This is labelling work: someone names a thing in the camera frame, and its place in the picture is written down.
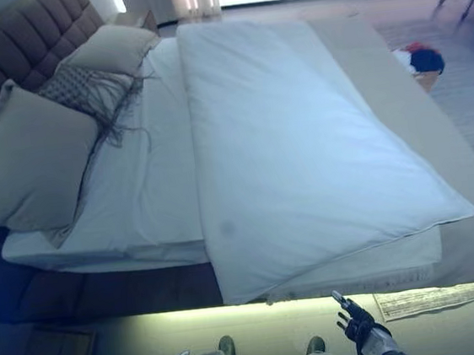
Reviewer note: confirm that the right robot hand black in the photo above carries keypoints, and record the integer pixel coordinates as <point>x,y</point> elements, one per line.
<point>356,322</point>

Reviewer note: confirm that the white duvet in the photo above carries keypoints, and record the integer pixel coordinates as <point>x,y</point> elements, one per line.
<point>284,147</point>

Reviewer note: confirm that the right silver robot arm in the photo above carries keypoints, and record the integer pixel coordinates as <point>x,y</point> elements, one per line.
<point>382,346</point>

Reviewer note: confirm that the white bed sheet mattress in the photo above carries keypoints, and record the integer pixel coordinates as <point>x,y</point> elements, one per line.
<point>136,188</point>

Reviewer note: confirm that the right green robot foot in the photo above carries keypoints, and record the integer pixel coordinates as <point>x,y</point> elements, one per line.
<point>315,345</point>

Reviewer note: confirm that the green robot foot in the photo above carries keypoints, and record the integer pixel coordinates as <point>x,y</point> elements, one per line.
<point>315,345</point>
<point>226,350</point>

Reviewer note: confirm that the left green robot foot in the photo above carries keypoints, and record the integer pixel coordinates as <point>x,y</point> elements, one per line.
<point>226,350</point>

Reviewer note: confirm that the white label sticker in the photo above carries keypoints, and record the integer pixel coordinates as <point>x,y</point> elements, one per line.
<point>436,298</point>

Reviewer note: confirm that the large grey area rug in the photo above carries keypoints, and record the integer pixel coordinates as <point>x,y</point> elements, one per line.
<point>467,111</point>

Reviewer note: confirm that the large beige pillow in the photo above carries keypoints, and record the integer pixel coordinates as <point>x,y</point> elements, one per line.
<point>32,165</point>

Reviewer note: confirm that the tan cardboard piece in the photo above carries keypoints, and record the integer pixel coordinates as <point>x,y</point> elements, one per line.
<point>427,80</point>

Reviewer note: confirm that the white cloth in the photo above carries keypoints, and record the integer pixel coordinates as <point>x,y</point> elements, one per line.
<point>400,60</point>

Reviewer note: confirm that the black cloth bundle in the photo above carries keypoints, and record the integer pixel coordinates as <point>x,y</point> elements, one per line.
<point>428,63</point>

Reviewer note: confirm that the red cloth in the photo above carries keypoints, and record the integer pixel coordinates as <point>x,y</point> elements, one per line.
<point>416,46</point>

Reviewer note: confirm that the woven cushion with long fringe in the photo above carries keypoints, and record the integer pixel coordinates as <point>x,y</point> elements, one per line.
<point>79,88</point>

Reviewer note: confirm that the pale bedside table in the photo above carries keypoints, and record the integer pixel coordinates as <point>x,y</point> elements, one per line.
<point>135,20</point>

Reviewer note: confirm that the brown tufted headboard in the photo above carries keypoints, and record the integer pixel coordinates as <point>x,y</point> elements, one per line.
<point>3,49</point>

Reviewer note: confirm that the brown upholstered bed frame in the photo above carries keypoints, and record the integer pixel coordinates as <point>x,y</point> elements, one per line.
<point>105,293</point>

